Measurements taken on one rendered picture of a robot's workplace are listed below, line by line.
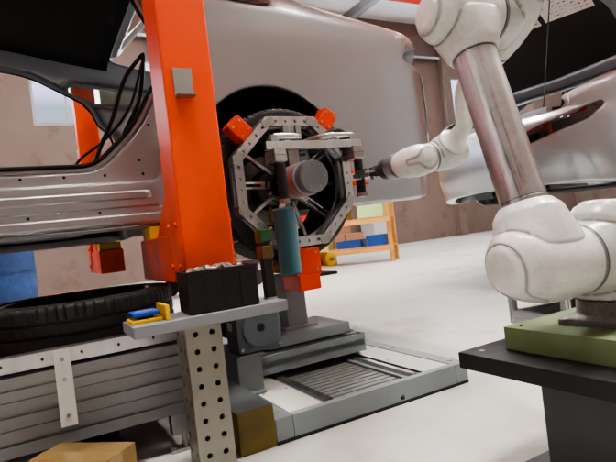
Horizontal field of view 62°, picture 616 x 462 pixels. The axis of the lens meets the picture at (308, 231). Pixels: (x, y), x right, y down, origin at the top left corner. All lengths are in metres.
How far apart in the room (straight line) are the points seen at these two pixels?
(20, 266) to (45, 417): 4.50
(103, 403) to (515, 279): 1.20
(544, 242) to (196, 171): 1.02
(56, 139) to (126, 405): 10.51
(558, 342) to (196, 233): 1.03
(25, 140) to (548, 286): 11.38
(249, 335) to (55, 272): 10.00
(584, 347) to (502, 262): 0.25
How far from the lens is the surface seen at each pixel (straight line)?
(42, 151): 11.94
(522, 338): 1.31
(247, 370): 1.94
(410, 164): 1.74
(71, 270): 11.73
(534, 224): 1.12
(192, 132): 1.67
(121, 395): 1.70
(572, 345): 1.24
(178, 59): 1.73
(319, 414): 1.74
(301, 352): 2.17
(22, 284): 6.12
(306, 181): 2.00
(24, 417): 1.69
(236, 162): 2.05
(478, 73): 1.26
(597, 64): 5.21
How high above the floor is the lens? 0.63
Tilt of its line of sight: level
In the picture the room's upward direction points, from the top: 7 degrees counter-clockwise
